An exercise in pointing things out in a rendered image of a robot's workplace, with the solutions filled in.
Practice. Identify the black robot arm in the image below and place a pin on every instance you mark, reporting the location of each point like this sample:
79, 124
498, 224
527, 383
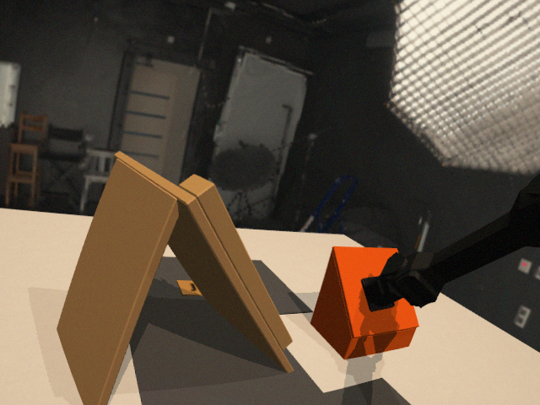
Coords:
419, 277

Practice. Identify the orange letter tile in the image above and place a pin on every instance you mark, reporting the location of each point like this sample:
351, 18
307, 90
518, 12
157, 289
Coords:
188, 288

